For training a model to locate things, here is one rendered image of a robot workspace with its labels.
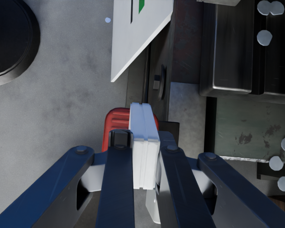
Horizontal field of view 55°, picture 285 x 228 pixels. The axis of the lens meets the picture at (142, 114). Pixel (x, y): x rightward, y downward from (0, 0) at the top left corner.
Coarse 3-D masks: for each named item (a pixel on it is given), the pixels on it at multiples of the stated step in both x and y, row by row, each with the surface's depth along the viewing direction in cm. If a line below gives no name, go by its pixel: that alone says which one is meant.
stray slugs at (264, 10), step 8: (264, 0) 39; (264, 8) 39; (272, 8) 39; (280, 8) 39; (264, 32) 38; (264, 40) 38; (272, 160) 42; (280, 160) 43; (272, 168) 42; (280, 168) 42; (280, 184) 42
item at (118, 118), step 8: (112, 112) 30; (120, 112) 30; (128, 112) 30; (104, 120) 30; (112, 120) 30; (120, 120) 30; (128, 120) 30; (104, 128) 30; (112, 128) 29; (120, 128) 29; (104, 136) 29; (104, 144) 29
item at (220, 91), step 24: (240, 0) 39; (216, 24) 38; (240, 24) 38; (264, 24) 39; (216, 48) 38; (240, 48) 38; (264, 48) 39; (216, 72) 37; (240, 72) 38; (264, 72) 38; (216, 96) 42; (240, 96) 41; (264, 96) 39
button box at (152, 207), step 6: (150, 42) 84; (150, 48) 84; (150, 54) 83; (150, 192) 49; (150, 198) 48; (150, 204) 47; (156, 204) 42; (150, 210) 47; (156, 210) 42; (156, 216) 42; (156, 222) 42
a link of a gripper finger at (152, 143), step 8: (144, 104) 20; (144, 112) 18; (144, 120) 17; (152, 120) 17; (144, 128) 16; (152, 128) 16; (152, 136) 15; (152, 144) 14; (152, 152) 14; (144, 160) 15; (152, 160) 14; (144, 168) 15; (152, 168) 15; (144, 176) 15; (152, 176) 15; (144, 184) 15; (152, 184) 15
